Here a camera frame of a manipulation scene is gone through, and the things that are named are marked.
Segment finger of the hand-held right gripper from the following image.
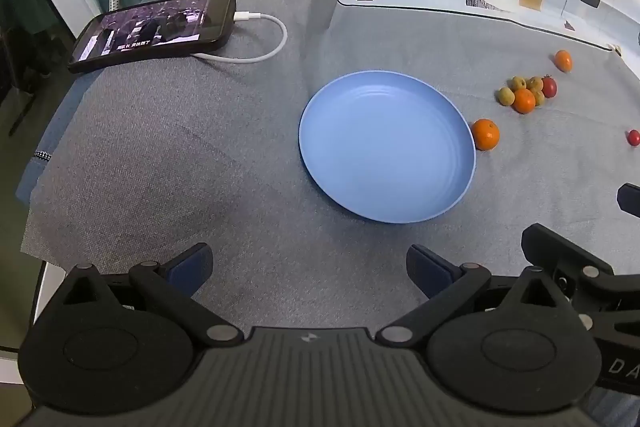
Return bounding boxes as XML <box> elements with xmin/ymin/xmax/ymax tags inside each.
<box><xmin>521</xmin><ymin>223</ymin><xmax>640</xmax><ymax>315</ymax></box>
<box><xmin>616</xmin><ymin>182</ymin><xmax>640</xmax><ymax>214</ymax></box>

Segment black smartphone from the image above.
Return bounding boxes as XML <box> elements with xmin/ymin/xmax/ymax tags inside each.
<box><xmin>67</xmin><ymin>0</ymin><xmax>237</xmax><ymax>74</ymax></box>

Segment large orange mandarin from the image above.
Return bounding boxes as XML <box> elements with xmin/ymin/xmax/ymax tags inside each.
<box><xmin>471</xmin><ymin>119</ymin><xmax>501</xmax><ymax>152</ymax></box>

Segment grey bed sheet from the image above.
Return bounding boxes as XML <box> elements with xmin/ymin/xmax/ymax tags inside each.
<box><xmin>20</xmin><ymin>0</ymin><xmax>640</xmax><ymax>332</ymax></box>

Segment white charging cable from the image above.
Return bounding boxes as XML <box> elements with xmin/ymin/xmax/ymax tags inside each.
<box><xmin>192</xmin><ymin>11</ymin><xmax>289</xmax><ymax>64</ymax></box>

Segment blue plate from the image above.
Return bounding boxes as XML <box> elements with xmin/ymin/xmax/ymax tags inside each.
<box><xmin>299</xmin><ymin>70</ymin><xmax>477</xmax><ymax>224</ymax></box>

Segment medium orange mandarin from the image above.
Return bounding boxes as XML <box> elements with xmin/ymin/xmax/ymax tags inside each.
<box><xmin>513</xmin><ymin>88</ymin><xmax>537</xmax><ymax>114</ymax></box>

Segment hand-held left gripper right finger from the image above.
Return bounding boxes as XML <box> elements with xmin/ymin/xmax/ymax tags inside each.
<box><xmin>375</xmin><ymin>244</ymin><xmax>590</xmax><ymax>348</ymax></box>

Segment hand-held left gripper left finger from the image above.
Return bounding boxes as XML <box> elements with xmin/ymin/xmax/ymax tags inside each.
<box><xmin>32</xmin><ymin>243</ymin><xmax>245</xmax><ymax>349</ymax></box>

